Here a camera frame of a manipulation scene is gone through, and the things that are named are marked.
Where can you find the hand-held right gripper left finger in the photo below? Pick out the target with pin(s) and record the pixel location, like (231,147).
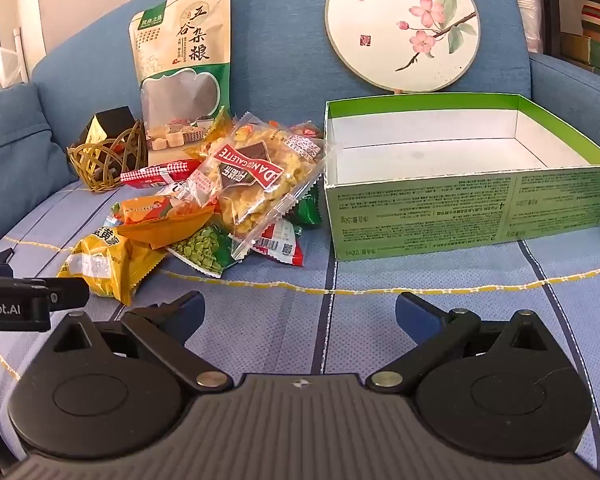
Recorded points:
(190,312)

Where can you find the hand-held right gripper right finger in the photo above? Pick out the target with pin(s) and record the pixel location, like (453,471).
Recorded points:
(417,315)

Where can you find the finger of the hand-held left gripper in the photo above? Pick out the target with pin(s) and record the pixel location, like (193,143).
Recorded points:
(67,291)

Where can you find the yellow pastry packet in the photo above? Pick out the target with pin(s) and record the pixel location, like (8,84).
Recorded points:
(100,265)

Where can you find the green pea snack packet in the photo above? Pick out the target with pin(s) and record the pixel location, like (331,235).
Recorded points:
(205,249)

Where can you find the green cardboard box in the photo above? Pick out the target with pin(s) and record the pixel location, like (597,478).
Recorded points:
(430,210)

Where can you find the red checked-top snack packet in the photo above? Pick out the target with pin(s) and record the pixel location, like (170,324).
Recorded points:
(150,172)

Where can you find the clear yellow pasta snack packet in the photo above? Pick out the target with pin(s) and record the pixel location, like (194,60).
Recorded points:
(265,180)

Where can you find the dark green snack packet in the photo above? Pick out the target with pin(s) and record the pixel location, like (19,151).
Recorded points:
(305,210)

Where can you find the orange snack packet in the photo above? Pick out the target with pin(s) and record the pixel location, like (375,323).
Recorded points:
(150,212)

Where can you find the red barcode snack packet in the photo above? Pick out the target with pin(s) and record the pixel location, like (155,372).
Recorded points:
(280,246)

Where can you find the woven wicker basket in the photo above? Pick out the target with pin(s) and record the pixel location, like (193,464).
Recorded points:
(92,180)

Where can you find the blue cushion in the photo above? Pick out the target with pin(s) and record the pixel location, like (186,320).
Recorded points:
(15,160)

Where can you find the black and gold box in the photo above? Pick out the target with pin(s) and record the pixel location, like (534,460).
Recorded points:
(112,120)

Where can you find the yellow green-edged snack packet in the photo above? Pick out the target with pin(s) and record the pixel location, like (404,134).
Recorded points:
(216,132)

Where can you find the large beige grain pouch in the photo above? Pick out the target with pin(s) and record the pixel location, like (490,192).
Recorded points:
(180,60)

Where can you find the round floral hand fan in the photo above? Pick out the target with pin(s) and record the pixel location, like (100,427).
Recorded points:
(380,50)

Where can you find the green patterned box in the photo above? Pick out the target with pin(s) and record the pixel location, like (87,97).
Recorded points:
(590,52)

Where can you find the white foam roll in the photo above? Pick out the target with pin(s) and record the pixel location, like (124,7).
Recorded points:
(522,5)

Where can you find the black metal shelf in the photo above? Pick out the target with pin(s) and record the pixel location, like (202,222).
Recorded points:
(549,5)

